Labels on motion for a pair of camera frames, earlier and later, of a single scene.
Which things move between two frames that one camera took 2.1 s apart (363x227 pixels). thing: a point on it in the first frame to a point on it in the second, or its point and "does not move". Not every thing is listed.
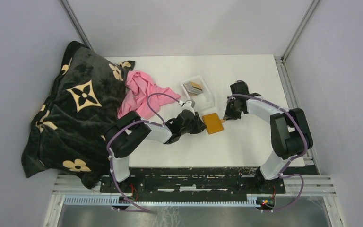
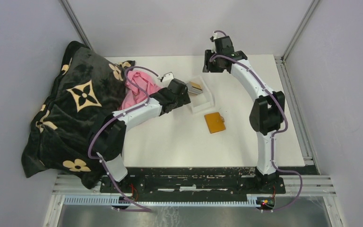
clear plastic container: (204, 102) does not move
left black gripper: (199, 126) to (183, 99)
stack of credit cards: (193, 88) does not move
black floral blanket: (69, 134) does not move
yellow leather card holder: (213, 124) does not move
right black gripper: (229, 114) to (207, 66)
